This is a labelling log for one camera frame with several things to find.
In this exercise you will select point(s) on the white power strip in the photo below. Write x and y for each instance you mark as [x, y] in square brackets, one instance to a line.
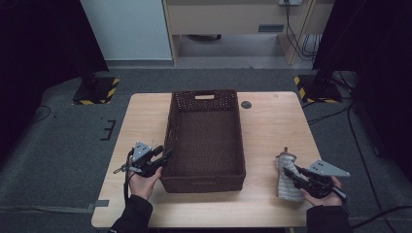
[290, 2]

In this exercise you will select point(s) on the pale partition panel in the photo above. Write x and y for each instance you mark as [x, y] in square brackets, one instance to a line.
[126, 29]

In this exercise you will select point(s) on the brown woven basket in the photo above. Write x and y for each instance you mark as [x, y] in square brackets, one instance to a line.
[204, 145]

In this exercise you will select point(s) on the black yellow-striped stand base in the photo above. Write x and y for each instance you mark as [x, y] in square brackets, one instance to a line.
[97, 93]
[319, 92]

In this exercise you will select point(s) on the person's right hand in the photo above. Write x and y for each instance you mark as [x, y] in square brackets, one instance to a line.
[325, 202]

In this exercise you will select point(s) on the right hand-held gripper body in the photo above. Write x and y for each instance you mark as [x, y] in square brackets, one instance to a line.
[320, 186]

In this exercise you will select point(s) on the beige wooden cabinet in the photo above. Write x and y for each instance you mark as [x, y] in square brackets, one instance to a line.
[223, 19]

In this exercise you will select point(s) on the black curtain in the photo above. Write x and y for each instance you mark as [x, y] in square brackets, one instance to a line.
[375, 64]
[39, 64]

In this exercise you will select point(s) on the black round table grommet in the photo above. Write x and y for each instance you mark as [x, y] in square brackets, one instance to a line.
[246, 105]

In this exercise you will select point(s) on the grey striped cloth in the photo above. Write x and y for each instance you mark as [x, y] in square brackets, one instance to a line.
[285, 194]

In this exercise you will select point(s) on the person's left hand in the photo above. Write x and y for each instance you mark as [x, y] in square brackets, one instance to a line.
[144, 187]

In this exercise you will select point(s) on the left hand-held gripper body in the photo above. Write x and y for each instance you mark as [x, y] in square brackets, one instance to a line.
[144, 165]

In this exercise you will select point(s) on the grey floor tape piece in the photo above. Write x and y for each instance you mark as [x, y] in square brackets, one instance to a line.
[101, 203]

